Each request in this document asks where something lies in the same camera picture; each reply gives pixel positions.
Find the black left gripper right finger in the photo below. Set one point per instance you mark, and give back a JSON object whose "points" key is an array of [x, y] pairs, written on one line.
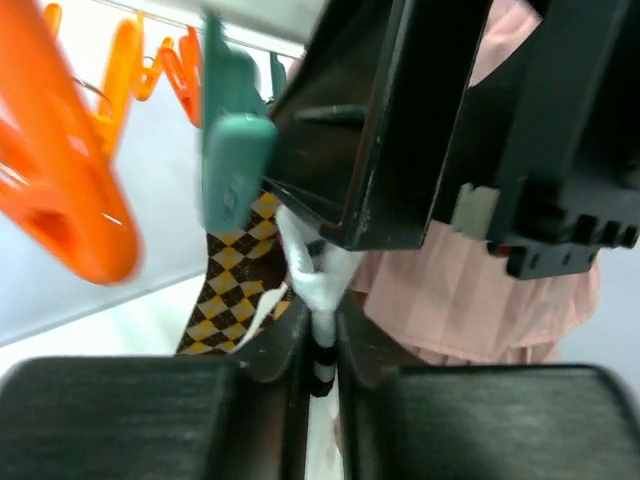
{"points": [[364, 351]]}

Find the pink pleated skirt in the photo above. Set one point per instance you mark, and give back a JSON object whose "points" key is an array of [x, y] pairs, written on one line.
{"points": [[452, 303]]}

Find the white round clip hanger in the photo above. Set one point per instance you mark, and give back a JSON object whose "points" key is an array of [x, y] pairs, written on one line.
{"points": [[281, 26]]}

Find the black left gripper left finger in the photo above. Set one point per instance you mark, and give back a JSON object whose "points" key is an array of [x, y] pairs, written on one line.
{"points": [[270, 438]]}

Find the teal clothes peg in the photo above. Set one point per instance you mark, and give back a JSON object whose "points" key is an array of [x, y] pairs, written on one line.
{"points": [[238, 138]]}

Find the large orange clothes peg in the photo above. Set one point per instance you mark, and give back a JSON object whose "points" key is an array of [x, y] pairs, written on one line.
{"points": [[57, 183]]}

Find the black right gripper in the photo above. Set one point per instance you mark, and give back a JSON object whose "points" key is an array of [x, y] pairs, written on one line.
{"points": [[381, 131]]}

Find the brown argyle sock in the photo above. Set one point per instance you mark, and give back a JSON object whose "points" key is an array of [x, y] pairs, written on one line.
{"points": [[243, 290]]}

